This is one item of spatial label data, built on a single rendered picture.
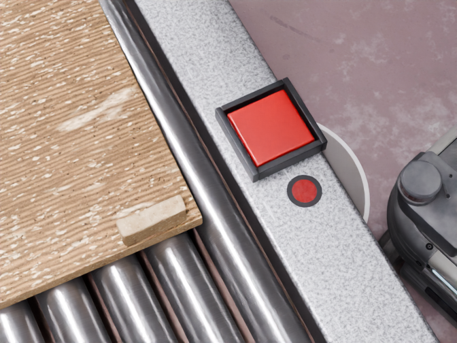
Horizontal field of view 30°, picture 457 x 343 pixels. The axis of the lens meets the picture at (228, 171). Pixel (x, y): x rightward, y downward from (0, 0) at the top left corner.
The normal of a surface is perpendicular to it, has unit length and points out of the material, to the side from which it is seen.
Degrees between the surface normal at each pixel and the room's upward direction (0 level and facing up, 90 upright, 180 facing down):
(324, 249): 0
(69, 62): 0
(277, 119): 0
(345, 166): 87
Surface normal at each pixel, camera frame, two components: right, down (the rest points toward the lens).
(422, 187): 0.01, -0.42
